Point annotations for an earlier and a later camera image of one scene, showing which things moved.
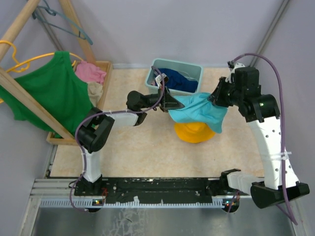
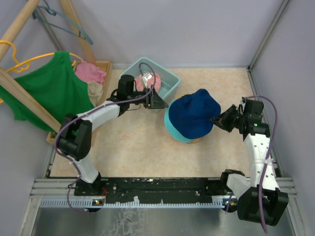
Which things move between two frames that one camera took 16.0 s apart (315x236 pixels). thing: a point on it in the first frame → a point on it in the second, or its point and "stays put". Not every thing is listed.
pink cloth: [89, 73] stays put
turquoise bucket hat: [198, 108] → [172, 129]
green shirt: [58, 88] stays put
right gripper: [216, 97] → [222, 119]
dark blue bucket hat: [178, 82] → [190, 114]
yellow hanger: [22, 66] stays put
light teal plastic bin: [191, 71] → [170, 81]
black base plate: [156, 190] stays put
